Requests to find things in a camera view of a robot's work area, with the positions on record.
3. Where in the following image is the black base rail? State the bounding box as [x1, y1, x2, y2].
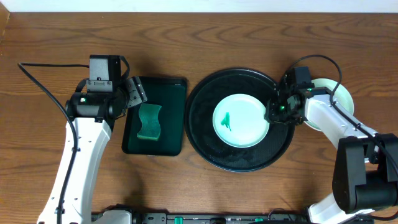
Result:
[91, 203, 376, 224]

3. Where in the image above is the right black cable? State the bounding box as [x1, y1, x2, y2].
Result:
[281, 54, 398, 222]

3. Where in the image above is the left black cable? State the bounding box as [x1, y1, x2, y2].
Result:
[17, 55, 131, 224]

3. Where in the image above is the round black tray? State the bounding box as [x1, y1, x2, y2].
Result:
[185, 68, 295, 172]

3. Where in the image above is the mint green plate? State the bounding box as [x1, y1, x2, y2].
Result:
[312, 78, 354, 115]
[212, 94, 270, 148]

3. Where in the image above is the black cable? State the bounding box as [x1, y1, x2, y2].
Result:
[281, 54, 398, 222]
[17, 55, 131, 224]

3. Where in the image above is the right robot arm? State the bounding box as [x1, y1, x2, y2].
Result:
[264, 87, 397, 223]

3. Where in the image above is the green scrub sponge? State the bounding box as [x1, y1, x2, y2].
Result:
[137, 103, 162, 141]

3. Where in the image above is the black rectangular tray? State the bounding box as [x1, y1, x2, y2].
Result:
[122, 77, 187, 156]

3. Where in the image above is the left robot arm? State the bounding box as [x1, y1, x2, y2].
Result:
[37, 77, 147, 223]

